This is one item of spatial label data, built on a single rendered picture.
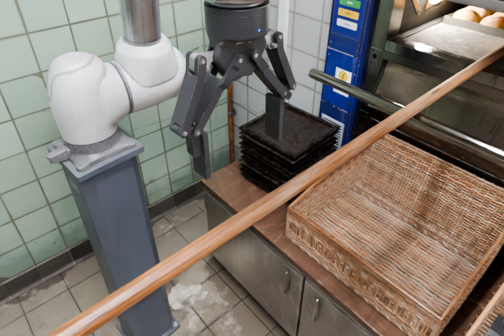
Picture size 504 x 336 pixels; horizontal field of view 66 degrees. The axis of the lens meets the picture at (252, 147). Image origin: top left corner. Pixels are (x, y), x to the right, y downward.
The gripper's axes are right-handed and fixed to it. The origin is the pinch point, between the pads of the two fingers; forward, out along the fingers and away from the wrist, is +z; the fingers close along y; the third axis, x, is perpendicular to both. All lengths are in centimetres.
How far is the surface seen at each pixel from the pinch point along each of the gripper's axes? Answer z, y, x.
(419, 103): 12, -56, 1
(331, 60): 26, -92, -50
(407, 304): 64, -45, 17
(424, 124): 17, -55, 4
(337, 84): 15, -56, -23
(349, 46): 18, -92, -43
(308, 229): 63, -45, -19
